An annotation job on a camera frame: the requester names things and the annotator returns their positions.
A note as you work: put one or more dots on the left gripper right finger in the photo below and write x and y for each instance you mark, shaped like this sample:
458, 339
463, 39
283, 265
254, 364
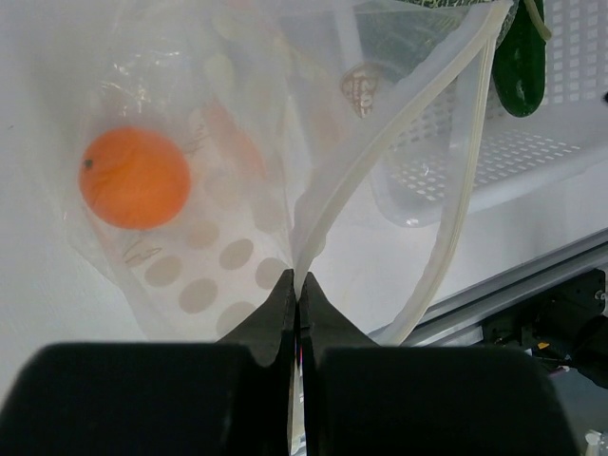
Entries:
364, 399

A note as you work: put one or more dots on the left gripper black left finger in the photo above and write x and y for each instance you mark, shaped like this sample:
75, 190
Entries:
231, 397

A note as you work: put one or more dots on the orange fruit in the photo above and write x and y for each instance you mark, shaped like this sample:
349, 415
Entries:
134, 178

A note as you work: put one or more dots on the clear zip top bag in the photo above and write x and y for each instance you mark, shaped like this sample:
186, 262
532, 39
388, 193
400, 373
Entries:
221, 81

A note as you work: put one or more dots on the green cucumber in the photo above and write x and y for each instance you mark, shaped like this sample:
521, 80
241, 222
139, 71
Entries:
519, 62

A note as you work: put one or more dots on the aluminium rail front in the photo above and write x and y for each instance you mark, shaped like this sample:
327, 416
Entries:
463, 312

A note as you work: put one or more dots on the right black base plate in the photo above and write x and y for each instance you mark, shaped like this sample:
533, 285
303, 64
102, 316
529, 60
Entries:
564, 328

